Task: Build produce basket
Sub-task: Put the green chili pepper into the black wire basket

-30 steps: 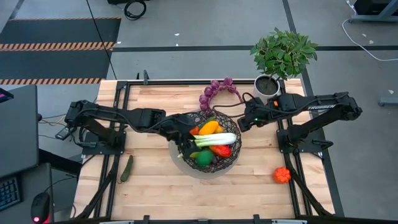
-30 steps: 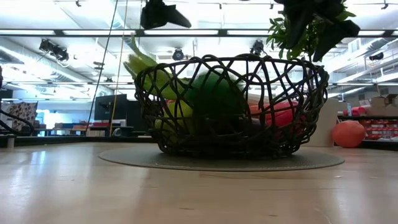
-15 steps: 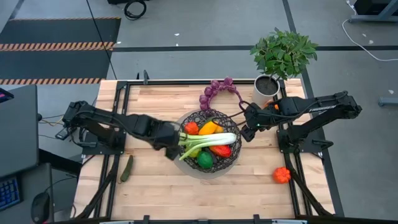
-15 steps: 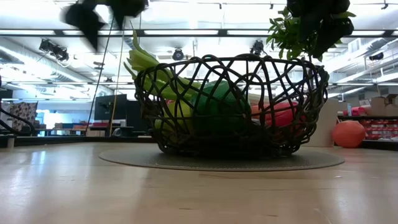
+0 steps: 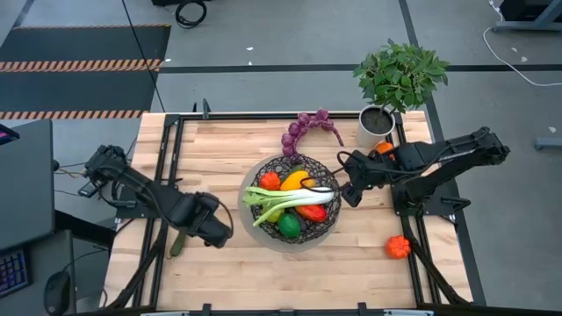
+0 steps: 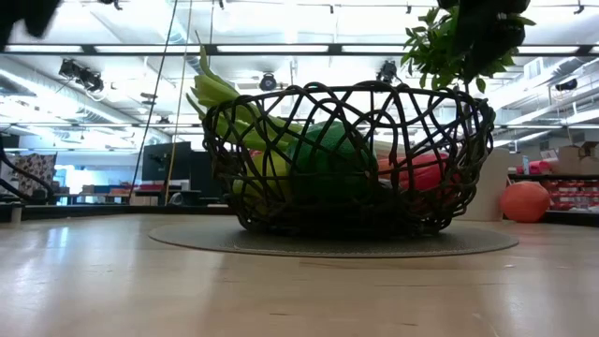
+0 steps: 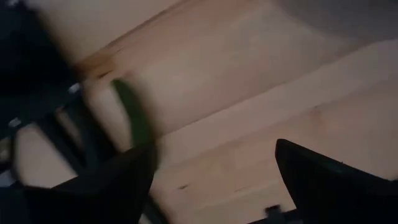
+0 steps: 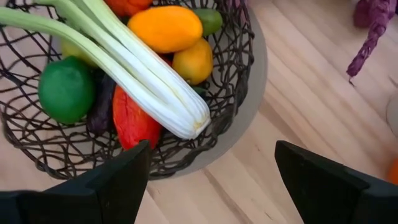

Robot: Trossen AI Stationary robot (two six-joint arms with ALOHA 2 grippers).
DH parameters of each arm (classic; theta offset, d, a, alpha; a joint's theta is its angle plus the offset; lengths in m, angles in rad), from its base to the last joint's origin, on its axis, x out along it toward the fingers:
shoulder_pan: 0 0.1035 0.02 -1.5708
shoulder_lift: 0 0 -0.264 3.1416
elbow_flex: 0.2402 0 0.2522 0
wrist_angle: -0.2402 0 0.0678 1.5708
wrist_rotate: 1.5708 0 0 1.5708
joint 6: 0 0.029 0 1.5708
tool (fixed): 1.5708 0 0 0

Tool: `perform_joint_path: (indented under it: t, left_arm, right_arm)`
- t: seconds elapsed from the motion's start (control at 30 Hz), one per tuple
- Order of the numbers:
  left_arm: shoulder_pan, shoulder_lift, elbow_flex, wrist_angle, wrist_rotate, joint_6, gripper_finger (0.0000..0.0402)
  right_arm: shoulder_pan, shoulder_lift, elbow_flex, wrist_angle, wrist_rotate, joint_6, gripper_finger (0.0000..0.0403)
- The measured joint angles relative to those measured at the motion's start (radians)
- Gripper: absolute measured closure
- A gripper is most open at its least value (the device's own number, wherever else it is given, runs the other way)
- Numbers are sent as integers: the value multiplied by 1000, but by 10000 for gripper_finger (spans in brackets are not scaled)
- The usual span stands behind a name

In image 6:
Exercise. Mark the cardboard boxes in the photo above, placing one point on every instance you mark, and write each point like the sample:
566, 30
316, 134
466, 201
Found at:
568, 159

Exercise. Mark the distant work table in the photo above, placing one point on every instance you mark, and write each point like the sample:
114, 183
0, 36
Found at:
103, 189

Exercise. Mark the red container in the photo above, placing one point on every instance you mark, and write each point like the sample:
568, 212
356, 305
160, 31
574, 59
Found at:
540, 167

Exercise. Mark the black ceiling lamp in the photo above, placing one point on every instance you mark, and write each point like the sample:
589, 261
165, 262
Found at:
566, 85

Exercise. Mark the green leafy plant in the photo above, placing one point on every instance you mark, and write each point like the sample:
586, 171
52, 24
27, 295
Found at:
430, 51

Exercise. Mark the shelf with red bins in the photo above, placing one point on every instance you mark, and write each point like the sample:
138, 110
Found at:
573, 194

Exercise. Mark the patterned cloth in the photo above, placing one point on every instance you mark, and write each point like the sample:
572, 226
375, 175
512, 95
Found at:
37, 168

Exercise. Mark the round green fruit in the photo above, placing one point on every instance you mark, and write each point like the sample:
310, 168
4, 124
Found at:
327, 159

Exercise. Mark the white plant pot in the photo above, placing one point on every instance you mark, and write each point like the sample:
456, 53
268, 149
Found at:
489, 187

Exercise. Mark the round black ceiling spotlight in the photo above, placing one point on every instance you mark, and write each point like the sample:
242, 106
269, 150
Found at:
267, 82
387, 71

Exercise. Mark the black computer monitor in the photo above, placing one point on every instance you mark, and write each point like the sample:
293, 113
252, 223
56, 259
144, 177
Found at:
166, 161

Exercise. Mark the blue bottle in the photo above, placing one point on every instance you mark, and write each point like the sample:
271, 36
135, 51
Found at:
526, 165

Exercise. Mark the round orange fruit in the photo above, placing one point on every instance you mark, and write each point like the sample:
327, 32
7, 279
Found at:
524, 201

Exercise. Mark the black aluminium table frame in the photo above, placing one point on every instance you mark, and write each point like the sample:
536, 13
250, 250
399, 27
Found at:
93, 211

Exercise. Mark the dark monitor back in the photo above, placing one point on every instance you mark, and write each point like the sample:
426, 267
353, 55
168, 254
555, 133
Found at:
206, 173

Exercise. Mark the black ceiling camera cluster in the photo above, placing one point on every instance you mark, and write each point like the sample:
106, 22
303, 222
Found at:
82, 75

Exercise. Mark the grey round placemat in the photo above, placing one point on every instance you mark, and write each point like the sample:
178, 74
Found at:
196, 241

